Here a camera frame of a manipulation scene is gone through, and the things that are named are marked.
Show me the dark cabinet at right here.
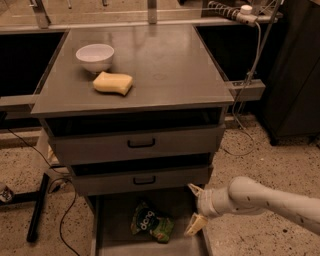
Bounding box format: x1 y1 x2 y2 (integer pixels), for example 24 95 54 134
258 0 320 145

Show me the white power strip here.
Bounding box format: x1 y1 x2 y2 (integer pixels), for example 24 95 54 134
207 0 259 28

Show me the green rice chip bag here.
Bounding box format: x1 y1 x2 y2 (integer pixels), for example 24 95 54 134
130 200 174 243

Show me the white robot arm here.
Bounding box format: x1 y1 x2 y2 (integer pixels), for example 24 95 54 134
185 176 320 236

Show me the yellow sponge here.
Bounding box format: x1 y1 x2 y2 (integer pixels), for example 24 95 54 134
93 72 133 96

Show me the grey drawer cabinet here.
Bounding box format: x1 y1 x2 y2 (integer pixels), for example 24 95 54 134
30 23 235 256

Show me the grey power cable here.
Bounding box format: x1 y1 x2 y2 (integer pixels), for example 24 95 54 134
221 21 263 158

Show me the black floor cable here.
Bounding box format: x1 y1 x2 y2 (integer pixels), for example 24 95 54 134
5 128 81 256

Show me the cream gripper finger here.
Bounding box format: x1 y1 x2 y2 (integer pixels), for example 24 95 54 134
188 183 204 197
184 213 208 236

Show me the grey bottom drawer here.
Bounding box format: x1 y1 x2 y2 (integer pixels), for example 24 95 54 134
90 187 212 256

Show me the white ceramic bowl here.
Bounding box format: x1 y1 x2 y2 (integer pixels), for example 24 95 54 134
76 44 115 73

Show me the grey side rail bracket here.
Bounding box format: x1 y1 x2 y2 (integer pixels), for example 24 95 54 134
226 79 266 102

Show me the grey middle drawer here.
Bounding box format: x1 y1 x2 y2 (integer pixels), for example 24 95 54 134
72 165 213 196

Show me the black table leg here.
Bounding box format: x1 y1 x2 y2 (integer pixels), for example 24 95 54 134
26 173 49 243

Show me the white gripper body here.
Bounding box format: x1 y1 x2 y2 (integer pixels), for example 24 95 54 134
197 187 234 218

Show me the grey top drawer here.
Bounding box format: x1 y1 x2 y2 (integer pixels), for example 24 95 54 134
49 125 225 165

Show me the grey drawer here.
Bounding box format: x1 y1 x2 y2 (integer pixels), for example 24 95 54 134
72 165 213 196
90 187 212 256
49 125 225 165

